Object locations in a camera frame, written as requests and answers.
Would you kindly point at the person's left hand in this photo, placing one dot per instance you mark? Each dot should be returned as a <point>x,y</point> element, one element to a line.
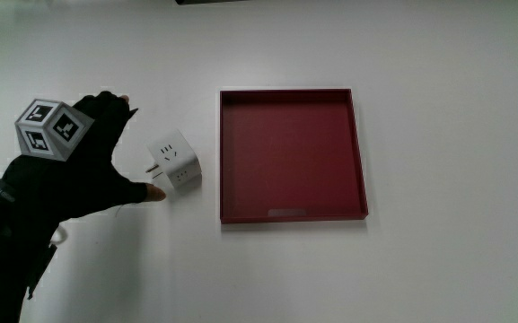
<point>83,179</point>

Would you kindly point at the white cube socket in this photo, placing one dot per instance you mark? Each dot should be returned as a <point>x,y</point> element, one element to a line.
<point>175,159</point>

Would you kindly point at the red square tray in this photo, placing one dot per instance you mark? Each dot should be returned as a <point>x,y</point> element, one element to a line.
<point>290,157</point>

